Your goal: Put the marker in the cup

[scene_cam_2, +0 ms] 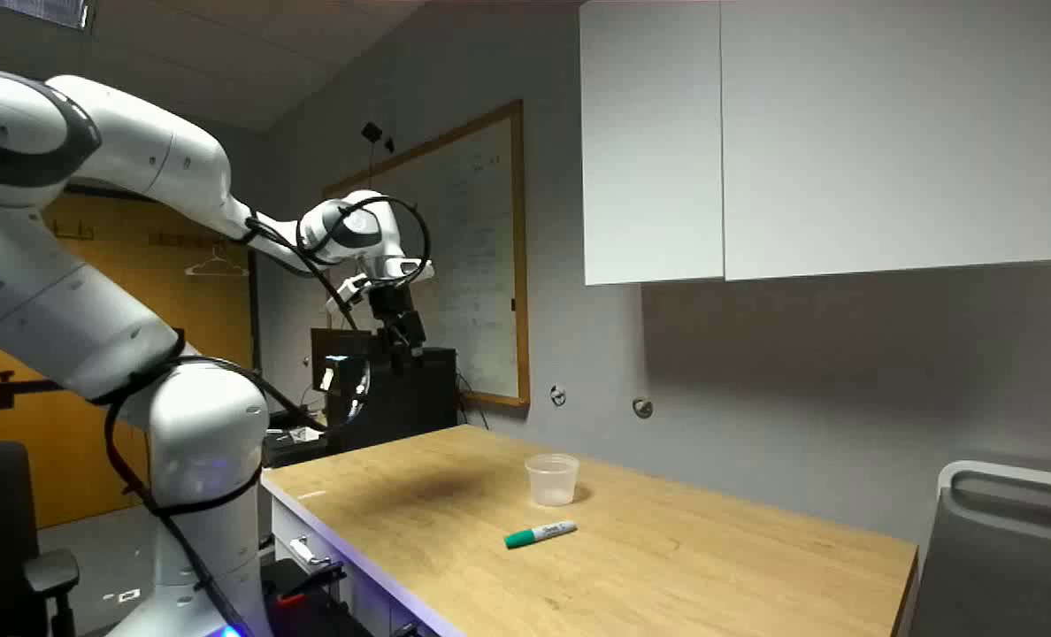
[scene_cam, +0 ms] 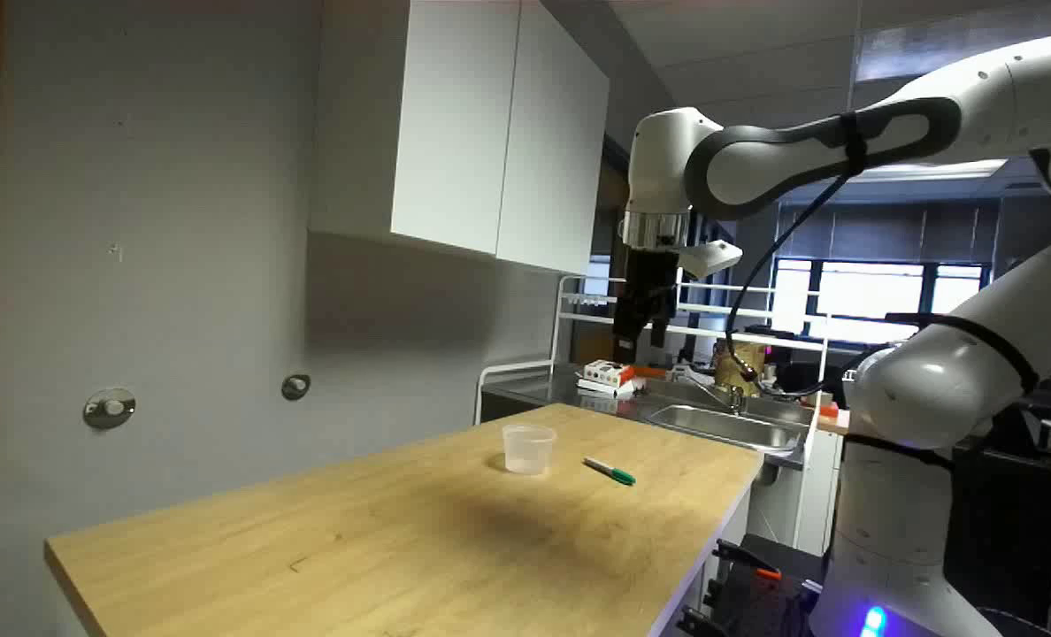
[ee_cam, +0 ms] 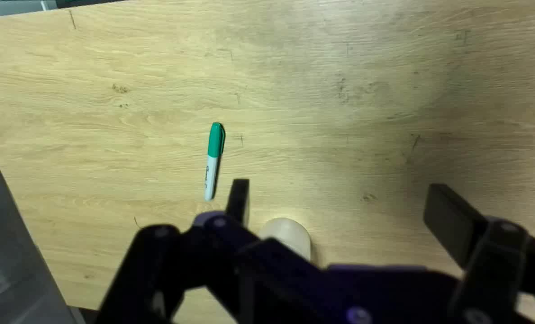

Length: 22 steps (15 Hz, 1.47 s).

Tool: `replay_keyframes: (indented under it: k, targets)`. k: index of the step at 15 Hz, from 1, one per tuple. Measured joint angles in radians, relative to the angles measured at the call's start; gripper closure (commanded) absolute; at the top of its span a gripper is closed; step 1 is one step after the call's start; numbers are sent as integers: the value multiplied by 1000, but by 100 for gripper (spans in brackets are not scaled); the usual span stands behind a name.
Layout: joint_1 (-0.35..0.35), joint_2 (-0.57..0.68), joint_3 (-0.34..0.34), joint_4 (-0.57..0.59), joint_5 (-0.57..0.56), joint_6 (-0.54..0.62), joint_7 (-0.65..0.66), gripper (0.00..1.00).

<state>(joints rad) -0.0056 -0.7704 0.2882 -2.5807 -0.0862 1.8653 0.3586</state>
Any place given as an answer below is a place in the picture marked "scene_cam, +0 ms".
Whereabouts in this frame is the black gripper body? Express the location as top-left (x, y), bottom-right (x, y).
top-left (613, 251), bottom-right (676, 356)

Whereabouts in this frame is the green marker pen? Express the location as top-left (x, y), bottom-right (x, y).
top-left (583, 455), bottom-right (636, 488)

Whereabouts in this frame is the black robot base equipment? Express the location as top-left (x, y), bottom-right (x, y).
top-left (668, 535), bottom-right (823, 637)

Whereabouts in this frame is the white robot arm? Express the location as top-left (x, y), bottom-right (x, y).
top-left (617, 36), bottom-right (1051, 637)

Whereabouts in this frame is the clear plastic cup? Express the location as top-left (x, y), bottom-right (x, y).
top-left (504, 423), bottom-right (557, 478)

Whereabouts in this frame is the white metal shelf rack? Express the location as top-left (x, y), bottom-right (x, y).
top-left (475, 275), bottom-right (833, 421)

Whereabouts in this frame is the metal sink counter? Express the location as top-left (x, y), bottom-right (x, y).
top-left (618, 396), bottom-right (812, 464)

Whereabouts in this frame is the white wall cabinet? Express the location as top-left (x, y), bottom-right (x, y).
top-left (313, 0), bottom-right (608, 272)

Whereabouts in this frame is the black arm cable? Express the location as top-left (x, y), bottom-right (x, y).
top-left (723, 110), bottom-right (874, 356)

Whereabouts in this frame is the round metal wall knob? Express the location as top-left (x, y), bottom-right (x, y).
top-left (278, 371), bottom-right (313, 404)
top-left (81, 389), bottom-right (139, 430)

